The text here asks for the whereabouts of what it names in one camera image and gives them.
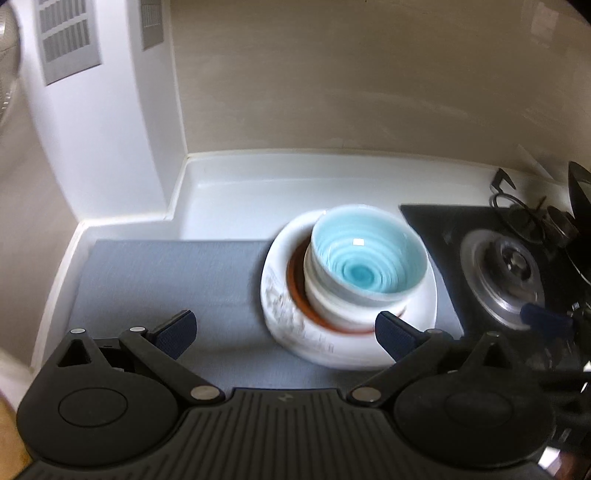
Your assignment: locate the beige bowl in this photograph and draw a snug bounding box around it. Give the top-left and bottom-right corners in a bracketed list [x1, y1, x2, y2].
[302, 249, 409, 326]

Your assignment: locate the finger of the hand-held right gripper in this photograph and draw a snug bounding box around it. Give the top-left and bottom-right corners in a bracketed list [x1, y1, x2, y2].
[519, 302, 576, 330]

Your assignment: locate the large metal vent grille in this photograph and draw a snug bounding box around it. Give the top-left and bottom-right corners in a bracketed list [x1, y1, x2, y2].
[34, 0, 102, 86]

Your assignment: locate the small metal vent grille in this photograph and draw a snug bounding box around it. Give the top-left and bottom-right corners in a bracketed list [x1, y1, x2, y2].
[140, 0, 164, 51]

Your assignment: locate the black glass gas stove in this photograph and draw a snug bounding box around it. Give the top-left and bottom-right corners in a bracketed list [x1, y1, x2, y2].
[399, 203, 591, 370]

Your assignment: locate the silver stove burner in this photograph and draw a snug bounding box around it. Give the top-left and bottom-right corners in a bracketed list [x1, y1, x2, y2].
[460, 229, 546, 329]

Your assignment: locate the black iron pan support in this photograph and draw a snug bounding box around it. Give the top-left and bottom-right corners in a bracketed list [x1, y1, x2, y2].
[489, 168, 583, 250]

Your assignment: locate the grey mat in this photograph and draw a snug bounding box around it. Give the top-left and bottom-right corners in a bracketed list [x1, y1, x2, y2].
[69, 239, 465, 391]

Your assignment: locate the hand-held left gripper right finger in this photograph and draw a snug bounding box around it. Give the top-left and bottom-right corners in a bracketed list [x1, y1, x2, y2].
[346, 311, 525, 407]

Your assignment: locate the white floral plate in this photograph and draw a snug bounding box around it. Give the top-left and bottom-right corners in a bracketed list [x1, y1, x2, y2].
[260, 210, 438, 365]
[261, 281, 416, 371]

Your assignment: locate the reddish brown round plate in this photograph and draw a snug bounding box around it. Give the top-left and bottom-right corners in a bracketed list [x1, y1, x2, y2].
[286, 240, 409, 334]

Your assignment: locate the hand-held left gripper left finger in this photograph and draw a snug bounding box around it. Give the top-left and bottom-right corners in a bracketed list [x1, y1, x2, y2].
[44, 310, 226, 407]

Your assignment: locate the blue glazed bowl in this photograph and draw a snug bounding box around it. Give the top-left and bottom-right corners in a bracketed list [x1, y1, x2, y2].
[309, 203, 428, 306]

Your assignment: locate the wooden board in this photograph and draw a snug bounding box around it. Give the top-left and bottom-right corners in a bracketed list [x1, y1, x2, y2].
[0, 397, 31, 480]

